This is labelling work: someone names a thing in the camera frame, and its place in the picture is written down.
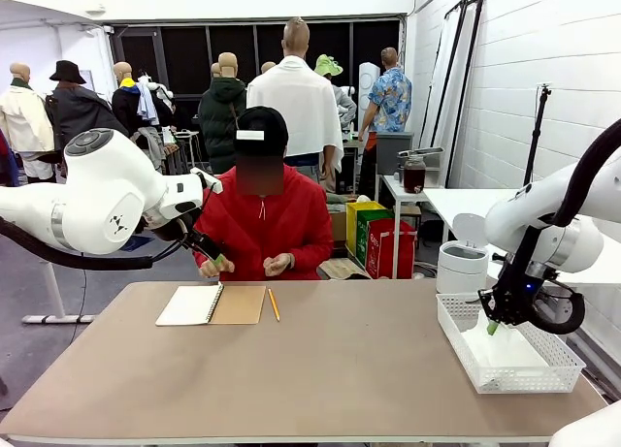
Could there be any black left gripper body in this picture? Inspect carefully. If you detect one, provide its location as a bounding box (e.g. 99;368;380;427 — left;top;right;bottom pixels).
186;230;220;262

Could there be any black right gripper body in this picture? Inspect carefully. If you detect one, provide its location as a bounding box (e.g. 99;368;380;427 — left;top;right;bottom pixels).
477;267;535;327

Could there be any white paper sheet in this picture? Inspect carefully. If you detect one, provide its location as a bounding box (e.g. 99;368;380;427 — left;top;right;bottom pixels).
463;331;552;370
468;309;523;359

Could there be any spiral notebook with brown cover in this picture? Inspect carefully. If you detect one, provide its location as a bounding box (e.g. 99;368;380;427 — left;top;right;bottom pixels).
154;282;267;327

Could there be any person's right forearm red sleeve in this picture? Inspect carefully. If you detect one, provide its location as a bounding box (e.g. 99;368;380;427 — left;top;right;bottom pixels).
192;247;219;278

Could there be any person's left forearm red sleeve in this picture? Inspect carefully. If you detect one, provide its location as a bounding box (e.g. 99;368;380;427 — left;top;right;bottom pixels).
289;242;335;279

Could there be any person's right hand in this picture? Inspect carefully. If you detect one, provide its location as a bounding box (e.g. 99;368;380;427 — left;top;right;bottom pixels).
198;258;236;279

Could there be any person's left hand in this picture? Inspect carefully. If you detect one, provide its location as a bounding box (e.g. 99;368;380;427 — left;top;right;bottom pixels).
263;252;295;277

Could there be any white round trash bin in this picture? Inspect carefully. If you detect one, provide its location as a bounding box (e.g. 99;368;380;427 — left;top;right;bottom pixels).
436;212;490;295

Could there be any person in red hoodie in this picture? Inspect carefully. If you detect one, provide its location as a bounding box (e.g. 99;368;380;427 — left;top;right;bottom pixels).
192;106;335;281

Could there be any white perforated plastic basket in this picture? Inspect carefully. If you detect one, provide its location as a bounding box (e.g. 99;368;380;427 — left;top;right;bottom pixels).
435;291;587;395

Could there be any white round stool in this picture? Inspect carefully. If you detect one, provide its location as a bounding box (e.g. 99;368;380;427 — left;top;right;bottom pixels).
173;129;203;170

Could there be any white desk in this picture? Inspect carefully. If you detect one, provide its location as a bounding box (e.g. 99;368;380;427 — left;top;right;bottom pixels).
421;188;621;342

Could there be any brown cardboard box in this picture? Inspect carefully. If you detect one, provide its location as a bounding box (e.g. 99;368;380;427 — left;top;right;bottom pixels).
329;208;348;245

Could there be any red shopping bag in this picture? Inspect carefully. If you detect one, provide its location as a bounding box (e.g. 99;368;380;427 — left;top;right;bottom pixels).
365;218;417;279

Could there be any grey-green folded cloth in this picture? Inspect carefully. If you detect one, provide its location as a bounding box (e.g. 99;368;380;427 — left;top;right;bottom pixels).
323;193;360;218

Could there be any mannequin in dark green puffer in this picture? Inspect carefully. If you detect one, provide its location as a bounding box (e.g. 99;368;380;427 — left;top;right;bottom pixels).
197;51;248;175

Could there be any black cap with white label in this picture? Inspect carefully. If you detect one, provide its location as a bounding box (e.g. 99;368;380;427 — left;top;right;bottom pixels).
234;106;290;158

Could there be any yellow green box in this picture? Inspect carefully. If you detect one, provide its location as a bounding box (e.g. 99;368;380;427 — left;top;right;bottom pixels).
344;201;387;269

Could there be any green shopping bag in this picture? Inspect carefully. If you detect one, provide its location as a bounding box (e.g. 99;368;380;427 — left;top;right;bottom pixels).
355;208;395;269

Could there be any glass jar with brown liquid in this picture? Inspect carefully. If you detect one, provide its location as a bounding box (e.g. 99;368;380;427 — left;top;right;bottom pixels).
403;155;427;195

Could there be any white table leg with foot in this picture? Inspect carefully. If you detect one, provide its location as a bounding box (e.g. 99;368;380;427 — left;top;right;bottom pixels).
21;261;96;326

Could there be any mannequin with yellow collar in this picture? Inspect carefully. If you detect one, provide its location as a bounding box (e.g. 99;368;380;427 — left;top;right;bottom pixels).
111;61;161;141

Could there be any small white side table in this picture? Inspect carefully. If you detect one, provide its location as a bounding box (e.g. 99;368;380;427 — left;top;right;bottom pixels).
380;174;438;279

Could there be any mannequin in white cape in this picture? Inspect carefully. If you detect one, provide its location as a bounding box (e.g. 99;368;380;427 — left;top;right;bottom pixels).
245;16;345;186

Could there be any grey metal tray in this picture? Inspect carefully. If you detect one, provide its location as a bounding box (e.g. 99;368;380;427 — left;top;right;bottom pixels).
397;146;445;161

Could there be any black tripod stand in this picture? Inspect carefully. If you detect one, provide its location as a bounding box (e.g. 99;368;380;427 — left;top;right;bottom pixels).
523;83;554;186

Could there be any mannequin with black bucket hat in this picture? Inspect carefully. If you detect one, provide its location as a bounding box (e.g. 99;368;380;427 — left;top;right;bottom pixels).
44;60;130;177

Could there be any grey metal cabinet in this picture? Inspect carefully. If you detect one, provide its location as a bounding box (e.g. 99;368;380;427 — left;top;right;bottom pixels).
376;131;414;176

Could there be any mannequin with green hat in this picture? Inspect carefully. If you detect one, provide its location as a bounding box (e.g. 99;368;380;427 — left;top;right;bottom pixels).
313;53;358;128

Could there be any mannequin in cream jacket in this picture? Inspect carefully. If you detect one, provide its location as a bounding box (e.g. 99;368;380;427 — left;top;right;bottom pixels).
0;62;55;184

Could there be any black-framed white panel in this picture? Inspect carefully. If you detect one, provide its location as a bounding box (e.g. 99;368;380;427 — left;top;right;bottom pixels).
448;0;485;189
419;0;470;150

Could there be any mannequin in blue floral shirt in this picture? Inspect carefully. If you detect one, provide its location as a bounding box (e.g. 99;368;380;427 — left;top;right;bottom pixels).
357;47;413;201

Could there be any white tower fan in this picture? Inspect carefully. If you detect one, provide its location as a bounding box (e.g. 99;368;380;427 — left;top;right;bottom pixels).
358;62;381;128

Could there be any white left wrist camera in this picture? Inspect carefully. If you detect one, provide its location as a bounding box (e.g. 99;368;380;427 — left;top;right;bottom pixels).
189;167;224;195

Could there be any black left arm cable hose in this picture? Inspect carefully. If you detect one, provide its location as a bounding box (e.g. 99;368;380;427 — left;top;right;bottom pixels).
0;217;195;271

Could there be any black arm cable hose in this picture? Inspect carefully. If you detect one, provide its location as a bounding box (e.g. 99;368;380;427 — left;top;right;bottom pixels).
513;118;621;335
0;217;195;271

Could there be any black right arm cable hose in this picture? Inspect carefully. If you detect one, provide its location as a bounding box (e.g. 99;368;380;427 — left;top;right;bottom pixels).
513;118;621;335

